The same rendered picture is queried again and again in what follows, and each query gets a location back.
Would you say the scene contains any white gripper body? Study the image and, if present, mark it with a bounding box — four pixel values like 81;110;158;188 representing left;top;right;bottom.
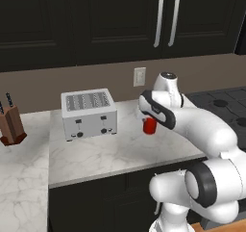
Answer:
137;108;148;122

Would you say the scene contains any white wall outlet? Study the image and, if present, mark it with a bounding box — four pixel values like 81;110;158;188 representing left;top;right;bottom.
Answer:
133;66;147;89

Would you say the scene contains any silver base cupboard handle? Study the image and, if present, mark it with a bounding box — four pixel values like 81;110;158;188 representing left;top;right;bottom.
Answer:
153;199;160;217

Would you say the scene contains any silver four-slot toaster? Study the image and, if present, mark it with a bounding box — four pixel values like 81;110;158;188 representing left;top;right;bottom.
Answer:
61;88;118;142

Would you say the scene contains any dark wall cupboard door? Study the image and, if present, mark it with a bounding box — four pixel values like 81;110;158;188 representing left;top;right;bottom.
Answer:
0;0;78;72
76;0;166;66
163;0;239;59

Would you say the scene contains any black hob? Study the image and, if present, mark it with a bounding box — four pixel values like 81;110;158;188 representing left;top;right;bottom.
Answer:
184;87;246;153

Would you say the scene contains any red soda can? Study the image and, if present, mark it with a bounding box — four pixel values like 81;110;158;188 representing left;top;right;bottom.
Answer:
142;116;159;136

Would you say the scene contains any brown wooden knife block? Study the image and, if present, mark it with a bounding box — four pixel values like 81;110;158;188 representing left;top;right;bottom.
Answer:
0;105;28;147

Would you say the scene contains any dark range hood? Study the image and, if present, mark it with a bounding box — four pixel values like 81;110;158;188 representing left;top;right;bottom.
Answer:
234;0;246;56

